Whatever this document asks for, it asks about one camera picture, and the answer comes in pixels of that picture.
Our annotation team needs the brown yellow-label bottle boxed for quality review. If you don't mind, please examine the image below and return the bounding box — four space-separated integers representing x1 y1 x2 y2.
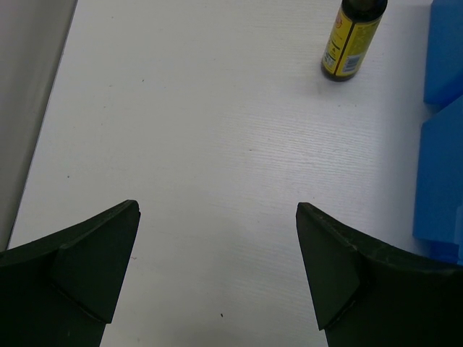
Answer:
321 0 388 82

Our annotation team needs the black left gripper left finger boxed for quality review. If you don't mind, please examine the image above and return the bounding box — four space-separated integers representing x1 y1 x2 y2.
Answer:
1 200 140 346

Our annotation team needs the blue bin middle compartment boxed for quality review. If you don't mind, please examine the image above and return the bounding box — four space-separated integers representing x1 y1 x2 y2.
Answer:
412 95 463 265

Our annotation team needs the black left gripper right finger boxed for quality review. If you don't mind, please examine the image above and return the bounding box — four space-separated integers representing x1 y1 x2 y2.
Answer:
296 202 462 346

